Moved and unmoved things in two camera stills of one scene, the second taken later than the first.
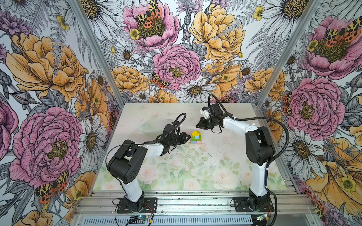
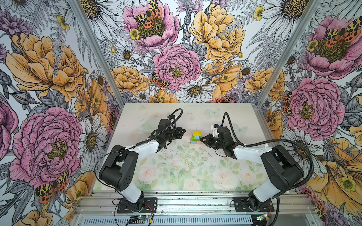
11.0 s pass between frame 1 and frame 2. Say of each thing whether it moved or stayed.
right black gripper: moved
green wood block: stayed
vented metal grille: stayed
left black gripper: moved
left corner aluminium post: stayed
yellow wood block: stayed
